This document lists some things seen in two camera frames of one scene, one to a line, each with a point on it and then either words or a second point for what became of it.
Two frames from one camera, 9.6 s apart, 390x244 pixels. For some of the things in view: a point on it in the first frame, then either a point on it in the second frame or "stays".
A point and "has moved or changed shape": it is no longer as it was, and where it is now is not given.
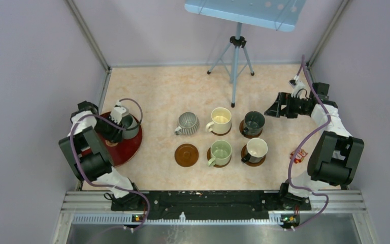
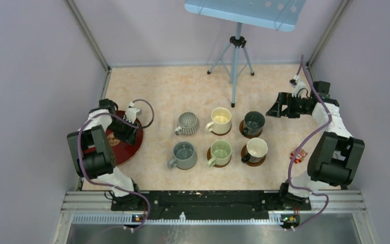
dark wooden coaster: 209,156 stays
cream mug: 221,123 stays
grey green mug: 129,121 has moved or changed shape
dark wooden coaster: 220,134 stays
